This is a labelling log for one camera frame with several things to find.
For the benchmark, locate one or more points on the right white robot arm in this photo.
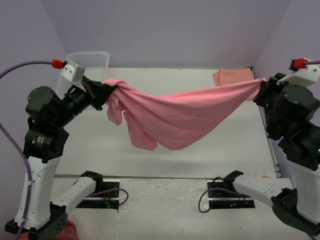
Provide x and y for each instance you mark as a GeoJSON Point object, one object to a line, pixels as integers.
{"type": "Point", "coordinates": [288, 109]}

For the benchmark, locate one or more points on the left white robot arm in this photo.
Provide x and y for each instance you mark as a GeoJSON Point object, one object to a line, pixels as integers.
{"type": "Point", "coordinates": [39, 217]}

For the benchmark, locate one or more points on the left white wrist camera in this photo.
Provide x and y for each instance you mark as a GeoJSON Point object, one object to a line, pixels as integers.
{"type": "Point", "coordinates": [74, 74]}

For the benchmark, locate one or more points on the folded salmon t shirt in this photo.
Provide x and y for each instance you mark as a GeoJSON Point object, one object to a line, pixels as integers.
{"type": "Point", "coordinates": [224, 77]}

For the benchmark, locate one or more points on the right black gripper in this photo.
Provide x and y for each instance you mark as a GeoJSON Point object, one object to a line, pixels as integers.
{"type": "Point", "coordinates": [266, 84]}

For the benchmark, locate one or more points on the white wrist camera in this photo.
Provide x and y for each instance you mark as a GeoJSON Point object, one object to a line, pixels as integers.
{"type": "Point", "coordinates": [74, 74]}
{"type": "Point", "coordinates": [306, 72]}

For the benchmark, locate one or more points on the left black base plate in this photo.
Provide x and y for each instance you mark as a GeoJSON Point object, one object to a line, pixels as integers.
{"type": "Point", "coordinates": [109, 200]}

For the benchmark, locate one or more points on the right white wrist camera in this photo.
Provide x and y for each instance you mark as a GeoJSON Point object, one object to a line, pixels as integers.
{"type": "Point", "coordinates": [306, 72]}

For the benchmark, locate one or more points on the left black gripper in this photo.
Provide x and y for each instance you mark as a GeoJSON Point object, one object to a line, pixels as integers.
{"type": "Point", "coordinates": [97, 91]}

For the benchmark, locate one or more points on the pink t shirt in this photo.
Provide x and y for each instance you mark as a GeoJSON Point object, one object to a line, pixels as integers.
{"type": "Point", "coordinates": [174, 121]}

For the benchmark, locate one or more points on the white plastic basket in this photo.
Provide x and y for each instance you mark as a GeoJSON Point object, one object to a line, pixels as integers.
{"type": "Point", "coordinates": [96, 63]}

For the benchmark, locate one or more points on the crumpled salmon shirt pile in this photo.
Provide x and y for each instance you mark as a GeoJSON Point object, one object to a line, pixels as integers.
{"type": "Point", "coordinates": [62, 232]}

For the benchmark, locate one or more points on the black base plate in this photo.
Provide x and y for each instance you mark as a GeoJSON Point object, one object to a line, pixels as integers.
{"type": "Point", "coordinates": [219, 199]}
{"type": "Point", "coordinates": [109, 200]}

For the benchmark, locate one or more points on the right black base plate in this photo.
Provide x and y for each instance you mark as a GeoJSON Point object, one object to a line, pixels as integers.
{"type": "Point", "coordinates": [219, 199]}

